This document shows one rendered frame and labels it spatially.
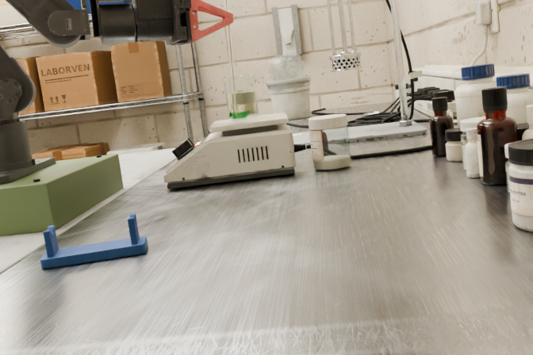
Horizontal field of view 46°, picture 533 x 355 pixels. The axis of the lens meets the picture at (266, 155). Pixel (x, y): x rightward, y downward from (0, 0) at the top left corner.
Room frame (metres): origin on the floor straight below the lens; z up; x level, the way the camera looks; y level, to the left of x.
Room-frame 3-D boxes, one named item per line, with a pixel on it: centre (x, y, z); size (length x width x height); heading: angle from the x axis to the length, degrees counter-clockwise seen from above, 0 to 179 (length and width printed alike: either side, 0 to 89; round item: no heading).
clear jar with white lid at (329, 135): (0.95, -0.10, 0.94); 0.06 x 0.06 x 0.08
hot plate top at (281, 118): (0.99, 0.02, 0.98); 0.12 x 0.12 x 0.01; 0
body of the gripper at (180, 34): (0.97, 0.14, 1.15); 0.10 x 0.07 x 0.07; 18
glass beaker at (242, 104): (1.01, 0.03, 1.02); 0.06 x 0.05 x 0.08; 22
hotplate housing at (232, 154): (0.99, 0.05, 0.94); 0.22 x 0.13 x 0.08; 90
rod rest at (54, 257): (0.60, 0.18, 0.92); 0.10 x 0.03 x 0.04; 97
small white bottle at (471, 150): (0.76, -0.25, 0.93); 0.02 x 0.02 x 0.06
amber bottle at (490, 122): (0.71, -0.27, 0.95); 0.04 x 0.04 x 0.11
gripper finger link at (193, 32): (1.00, 0.07, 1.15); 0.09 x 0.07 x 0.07; 108
